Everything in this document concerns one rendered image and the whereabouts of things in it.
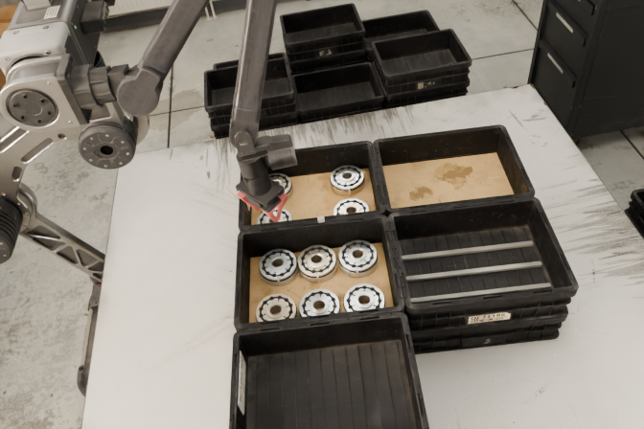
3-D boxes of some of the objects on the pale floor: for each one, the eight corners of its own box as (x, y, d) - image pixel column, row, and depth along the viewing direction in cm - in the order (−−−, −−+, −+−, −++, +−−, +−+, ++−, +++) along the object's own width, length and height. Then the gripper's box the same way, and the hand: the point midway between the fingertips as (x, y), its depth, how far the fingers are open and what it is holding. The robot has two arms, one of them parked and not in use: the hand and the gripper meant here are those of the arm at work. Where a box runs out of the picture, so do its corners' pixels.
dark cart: (558, 160, 288) (603, -8, 223) (521, 106, 319) (553, -54, 255) (671, 139, 290) (748, -33, 226) (625, 88, 321) (681, -75, 257)
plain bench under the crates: (154, 742, 152) (34, 742, 103) (172, 266, 264) (119, 156, 214) (726, 618, 159) (877, 561, 109) (507, 204, 271) (531, 83, 221)
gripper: (226, 169, 128) (242, 214, 139) (260, 189, 123) (274, 234, 134) (247, 151, 131) (263, 197, 142) (281, 169, 126) (293, 215, 137)
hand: (267, 213), depth 137 cm, fingers open, 6 cm apart
